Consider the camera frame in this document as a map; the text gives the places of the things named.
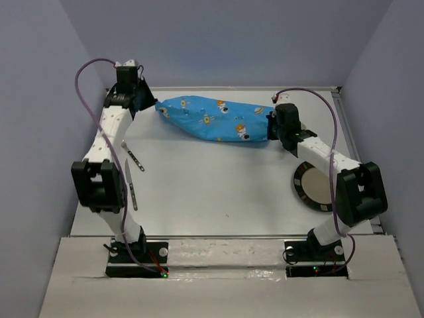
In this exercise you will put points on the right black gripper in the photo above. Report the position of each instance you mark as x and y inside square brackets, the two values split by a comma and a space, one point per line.
[272, 118]

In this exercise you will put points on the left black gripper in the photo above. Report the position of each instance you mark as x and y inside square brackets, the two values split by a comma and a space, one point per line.
[150, 100]

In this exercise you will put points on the blue space-print cloth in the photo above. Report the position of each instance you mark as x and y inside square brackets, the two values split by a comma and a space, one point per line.
[216, 119]

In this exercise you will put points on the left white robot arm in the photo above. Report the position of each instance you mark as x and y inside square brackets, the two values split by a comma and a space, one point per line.
[99, 178]

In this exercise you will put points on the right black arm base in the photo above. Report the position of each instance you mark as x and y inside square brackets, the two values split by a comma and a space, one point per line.
[306, 258]

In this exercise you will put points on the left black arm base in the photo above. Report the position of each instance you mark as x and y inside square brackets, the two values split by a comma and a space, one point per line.
[149, 261]

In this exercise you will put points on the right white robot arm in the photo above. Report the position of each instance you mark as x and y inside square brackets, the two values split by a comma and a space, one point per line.
[358, 188]

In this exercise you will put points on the silver fork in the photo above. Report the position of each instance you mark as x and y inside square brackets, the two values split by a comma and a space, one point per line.
[132, 156]

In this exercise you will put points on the black rimmed cream plate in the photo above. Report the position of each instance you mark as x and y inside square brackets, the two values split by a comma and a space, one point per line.
[312, 187]

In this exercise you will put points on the silver knife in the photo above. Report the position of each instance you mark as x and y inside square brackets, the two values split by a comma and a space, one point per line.
[131, 185]

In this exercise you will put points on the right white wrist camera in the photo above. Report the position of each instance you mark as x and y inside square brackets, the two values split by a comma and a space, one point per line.
[281, 98]

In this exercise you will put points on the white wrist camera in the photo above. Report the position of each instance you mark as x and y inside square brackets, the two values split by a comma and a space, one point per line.
[128, 63]
[281, 98]

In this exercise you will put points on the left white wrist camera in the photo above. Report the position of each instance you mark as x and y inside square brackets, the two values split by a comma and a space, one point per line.
[128, 63]

